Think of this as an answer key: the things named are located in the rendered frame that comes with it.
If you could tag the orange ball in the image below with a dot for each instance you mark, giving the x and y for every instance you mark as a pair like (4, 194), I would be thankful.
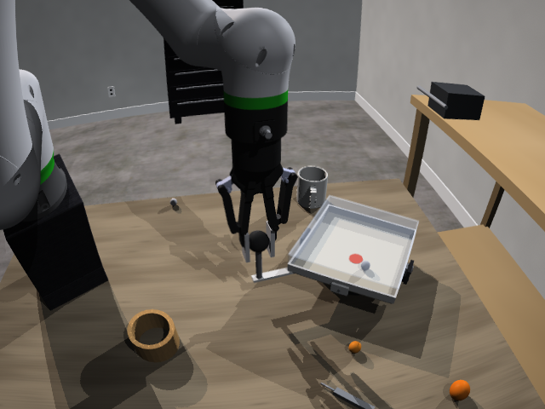
(354, 347)
(459, 390)

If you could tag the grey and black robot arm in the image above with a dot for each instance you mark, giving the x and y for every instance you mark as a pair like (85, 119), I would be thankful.
(253, 48)

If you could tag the white cup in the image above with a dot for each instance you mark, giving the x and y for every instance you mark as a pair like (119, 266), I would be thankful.
(304, 188)

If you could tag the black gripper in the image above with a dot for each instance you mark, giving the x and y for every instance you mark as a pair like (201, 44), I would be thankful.
(249, 161)

